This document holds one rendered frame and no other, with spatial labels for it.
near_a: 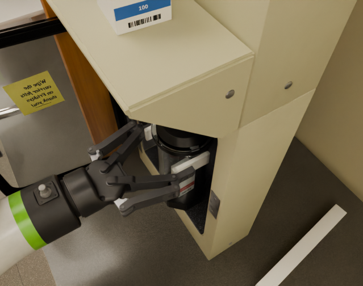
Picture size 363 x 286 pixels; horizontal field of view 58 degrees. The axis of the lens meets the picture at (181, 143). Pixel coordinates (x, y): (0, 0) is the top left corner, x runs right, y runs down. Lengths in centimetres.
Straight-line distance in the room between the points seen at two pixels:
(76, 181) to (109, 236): 31
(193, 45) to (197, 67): 3
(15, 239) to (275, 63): 40
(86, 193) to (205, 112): 28
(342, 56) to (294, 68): 48
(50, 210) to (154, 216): 35
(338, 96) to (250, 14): 60
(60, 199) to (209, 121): 28
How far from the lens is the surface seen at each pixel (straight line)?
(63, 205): 51
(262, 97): 33
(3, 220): 52
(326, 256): 84
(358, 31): 77
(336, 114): 88
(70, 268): 80
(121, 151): 56
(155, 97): 24
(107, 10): 29
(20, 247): 53
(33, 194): 52
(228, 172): 42
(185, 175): 54
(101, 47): 28
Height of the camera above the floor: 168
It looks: 55 degrees down
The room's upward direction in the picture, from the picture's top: straight up
